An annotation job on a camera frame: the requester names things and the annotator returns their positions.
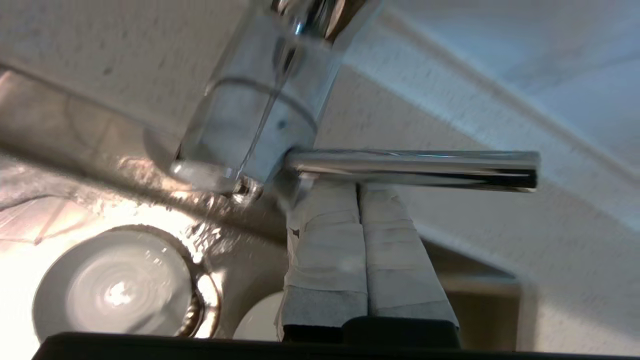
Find grey-blue plastic bowl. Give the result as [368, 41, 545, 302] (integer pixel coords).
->
[31, 227, 202, 343]

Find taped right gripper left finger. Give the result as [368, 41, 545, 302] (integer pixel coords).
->
[275, 176, 369, 343]

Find round metal drain strainer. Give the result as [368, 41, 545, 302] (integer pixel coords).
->
[175, 235, 223, 340]

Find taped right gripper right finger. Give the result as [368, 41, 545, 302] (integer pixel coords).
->
[357, 182, 461, 335]

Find white countertop upstand strip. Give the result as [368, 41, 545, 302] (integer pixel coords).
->
[345, 5, 640, 236]

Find stainless steel sink basin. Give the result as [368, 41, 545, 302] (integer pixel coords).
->
[0, 60, 523, 351]

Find chrome faucet lever handle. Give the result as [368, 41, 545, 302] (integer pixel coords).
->
[284, 149, 542, 194]

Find chrome gooseneck faucet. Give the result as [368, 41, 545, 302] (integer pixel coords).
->
[169, 0, 383, 197]

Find white plastic bowl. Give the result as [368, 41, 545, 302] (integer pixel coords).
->
[232, 291, 287, 342]

